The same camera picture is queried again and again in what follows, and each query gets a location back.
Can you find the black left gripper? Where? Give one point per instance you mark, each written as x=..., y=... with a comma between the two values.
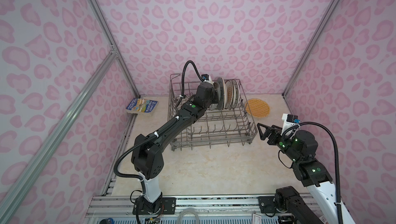
x=213, y=92

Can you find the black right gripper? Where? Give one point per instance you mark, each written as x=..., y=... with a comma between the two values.
x=276, y=133

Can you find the grey-blue plate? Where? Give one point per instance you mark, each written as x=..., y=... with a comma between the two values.
x=223, y=94

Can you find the orange woven round tray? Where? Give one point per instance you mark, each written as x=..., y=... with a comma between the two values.
x=257, y=108

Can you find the white plate orange sunburst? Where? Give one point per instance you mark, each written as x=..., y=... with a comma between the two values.
x=230, y=94

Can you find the cream floral plate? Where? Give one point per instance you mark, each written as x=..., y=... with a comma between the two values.
x=234, y=82

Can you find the pale green plate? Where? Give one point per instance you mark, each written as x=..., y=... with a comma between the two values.
x=216, y=97

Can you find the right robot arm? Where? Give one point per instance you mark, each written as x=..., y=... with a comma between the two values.
x=300, y=147

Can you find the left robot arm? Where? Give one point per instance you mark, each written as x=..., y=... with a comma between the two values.
x=148, y=159

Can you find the colourful book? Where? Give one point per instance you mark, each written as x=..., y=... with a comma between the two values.
x=142, y=106

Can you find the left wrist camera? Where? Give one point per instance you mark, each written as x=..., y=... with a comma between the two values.
x=206, y=78

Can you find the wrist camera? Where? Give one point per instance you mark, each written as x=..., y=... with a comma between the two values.
x=289, y=120
x=206, y=78

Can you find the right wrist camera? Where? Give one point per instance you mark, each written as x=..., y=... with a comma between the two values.
x=289, y=120

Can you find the grey wire dish rack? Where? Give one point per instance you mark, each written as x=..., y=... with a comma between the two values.
x=219, y=127

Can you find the grey metal frame post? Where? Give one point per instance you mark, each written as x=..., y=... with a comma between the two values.
x=101, y=19

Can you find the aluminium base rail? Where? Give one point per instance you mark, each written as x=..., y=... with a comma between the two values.
x=208, y=209

